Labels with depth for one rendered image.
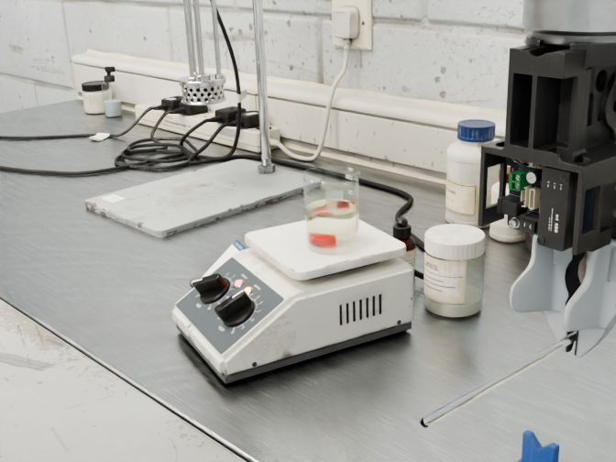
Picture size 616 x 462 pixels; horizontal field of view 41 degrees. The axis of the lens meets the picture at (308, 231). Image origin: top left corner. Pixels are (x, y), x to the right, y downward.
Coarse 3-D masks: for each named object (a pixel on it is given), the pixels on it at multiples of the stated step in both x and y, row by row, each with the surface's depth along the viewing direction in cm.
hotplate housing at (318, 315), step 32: (256, 256) 80; (288, 288) 72; (320, 288) 72; (352, 288) 73; (384, 288) 75; (288, 320) 71; (320, 320) 73; (352, 320) 74; (384, 320) 76; (256, 352) 70; (288, 352) 72; (320, 352) 74
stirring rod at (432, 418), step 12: (576, 336) 55; (552, 348) 53; (528, 360) 52; (540, 360) 53; (504, 372) 51; (516, 372) 51; (492, 384) 50; (468, 396) 48; (444, 408) 47; (456, 408) 48; (432, 420) 46
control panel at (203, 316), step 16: (224, 272) 79; (240, 272) 78; (240, 288) 76; (256, 288) 74; (176, 304) 79; (192, 304) 78; (208, 304) 76; (256, 304) 72; (272, 304) 71; (192, 320) 76; (208, 320) 74; (256, 320) 71; (208, 336) 72; (224, 336) 71; (240, 336) 70; (224, 352) 70
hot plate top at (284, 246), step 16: (288, 224) 82; (304, 224) 82; (256, 240) 78; (272, 240) 78; (288, 240) 78; (304, 240) 78; (368, 240) 77; (384, 240) 77; (272, 256) 75; (288, 256) 74; (304, 256) 74; (320, 256) 74; (336, 256) 74; (352, 256) 74; (368, 256) 74; (384, 256) 75; (400, 256) 76; (288, 272) 72; (304, 272) 71; (320, 272) 72
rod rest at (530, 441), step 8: (528, 432) 56; (528, 440) 56; (536, 440) 56; (528, 448) 56; (536, 448) 56; (544, 448) 55; (552, 448) 55; (528, 456) 57; (536, 456) 56; (544, 456) 55; (552, 456) 55
